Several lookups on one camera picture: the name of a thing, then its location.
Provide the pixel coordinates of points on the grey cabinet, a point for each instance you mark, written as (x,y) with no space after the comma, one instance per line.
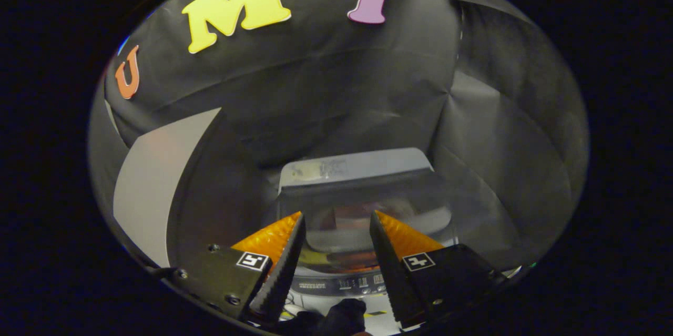
(152,183)

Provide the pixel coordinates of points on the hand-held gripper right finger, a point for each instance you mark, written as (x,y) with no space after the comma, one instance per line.
(391,273)

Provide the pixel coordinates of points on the black backdrop cloth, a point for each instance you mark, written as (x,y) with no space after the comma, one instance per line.
(342,89)

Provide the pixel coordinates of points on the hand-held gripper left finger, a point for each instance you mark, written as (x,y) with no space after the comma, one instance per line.
(281,273)

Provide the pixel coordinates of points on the dark cloth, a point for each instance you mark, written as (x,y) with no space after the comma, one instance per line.
(342,315)

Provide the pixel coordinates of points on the grey washing machine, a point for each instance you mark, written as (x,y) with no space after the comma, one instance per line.
(336,284)

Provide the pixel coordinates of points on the white and green paper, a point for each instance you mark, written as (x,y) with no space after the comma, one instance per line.
(512,272)

